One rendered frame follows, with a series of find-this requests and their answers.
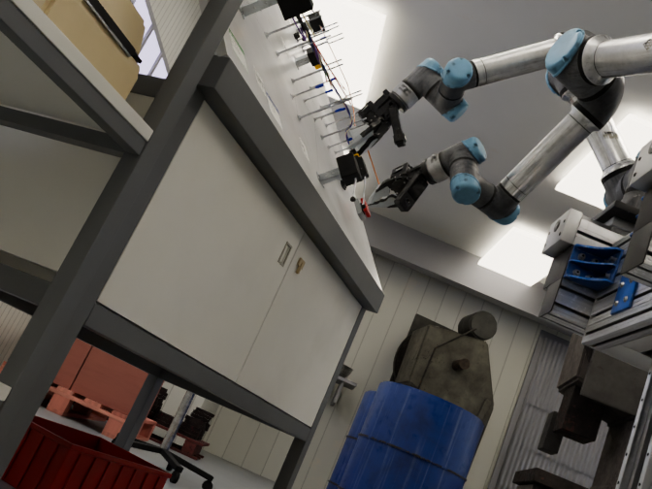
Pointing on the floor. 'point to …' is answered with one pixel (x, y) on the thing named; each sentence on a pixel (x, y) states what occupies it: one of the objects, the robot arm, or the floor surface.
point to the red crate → (77, 462)
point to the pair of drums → (407, 442)
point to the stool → (171, 444)
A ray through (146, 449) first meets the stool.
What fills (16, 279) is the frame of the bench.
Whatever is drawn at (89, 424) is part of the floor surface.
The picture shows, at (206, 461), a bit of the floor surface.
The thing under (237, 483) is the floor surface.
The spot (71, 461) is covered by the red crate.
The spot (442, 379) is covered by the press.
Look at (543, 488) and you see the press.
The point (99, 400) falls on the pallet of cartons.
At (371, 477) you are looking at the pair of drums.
